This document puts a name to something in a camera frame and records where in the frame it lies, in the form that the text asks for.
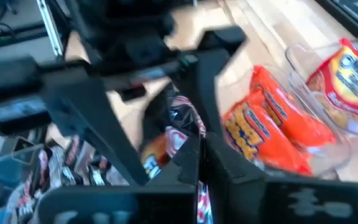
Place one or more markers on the red Maruchan ramen pack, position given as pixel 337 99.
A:
pixel 346 87

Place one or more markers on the black Maruchan noodle pack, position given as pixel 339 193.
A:
pixel 182 118
pixel 42 174
pixel 101 174

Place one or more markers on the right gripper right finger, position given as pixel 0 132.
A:
pixel 244 202

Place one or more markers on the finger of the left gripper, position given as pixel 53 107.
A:
pixel 207 77
pixel 98 124

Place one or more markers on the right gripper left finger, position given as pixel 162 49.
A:
pixel 120 205

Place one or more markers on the silver corner bracket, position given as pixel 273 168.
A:
pixel 50 28

